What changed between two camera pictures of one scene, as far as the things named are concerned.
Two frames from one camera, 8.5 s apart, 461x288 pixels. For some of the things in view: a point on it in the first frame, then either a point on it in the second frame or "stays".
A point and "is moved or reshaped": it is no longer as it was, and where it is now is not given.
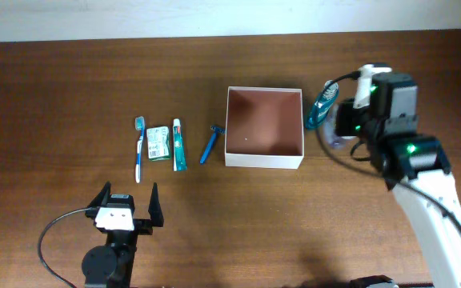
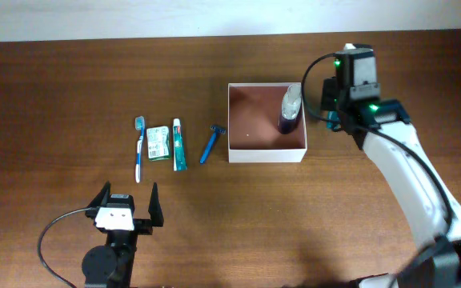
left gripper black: (145, 226) stays
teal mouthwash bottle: (321, 106) is moved or reshaped
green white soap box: (158, 144) stays
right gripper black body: (351, 121) -> (331, 95)
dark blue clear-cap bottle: (330, 129) -> (290, 105)
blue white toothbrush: (139, 124) stays
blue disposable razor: (216, 130) stays
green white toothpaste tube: (179, 158) stays
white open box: (264, 127) stays
